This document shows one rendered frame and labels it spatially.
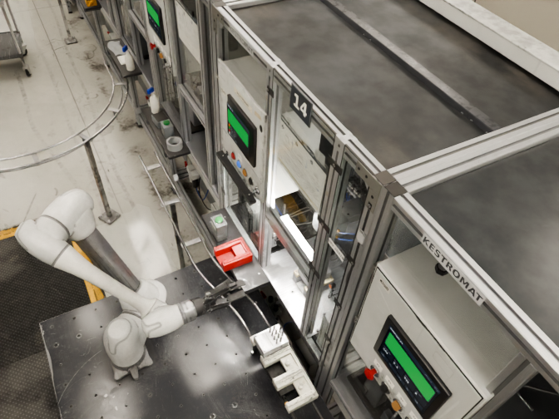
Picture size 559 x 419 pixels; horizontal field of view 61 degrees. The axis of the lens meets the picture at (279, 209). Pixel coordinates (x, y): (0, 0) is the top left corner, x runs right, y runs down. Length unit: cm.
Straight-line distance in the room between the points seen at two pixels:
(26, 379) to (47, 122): 252
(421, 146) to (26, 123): 416
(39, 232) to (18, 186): 246
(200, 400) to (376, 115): 149
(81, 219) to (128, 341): 57
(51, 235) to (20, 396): 154
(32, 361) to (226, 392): 146
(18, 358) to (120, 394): 116
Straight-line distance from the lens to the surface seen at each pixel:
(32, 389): 329
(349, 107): 148
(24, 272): 377
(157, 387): 236
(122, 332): 220
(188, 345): 243
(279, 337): 215
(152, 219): 382
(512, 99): 172
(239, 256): 234
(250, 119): 184
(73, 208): 200
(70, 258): 194
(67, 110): 508
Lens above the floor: 285
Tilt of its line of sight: 48 degrees down
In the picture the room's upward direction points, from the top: 5 degrees clockwise
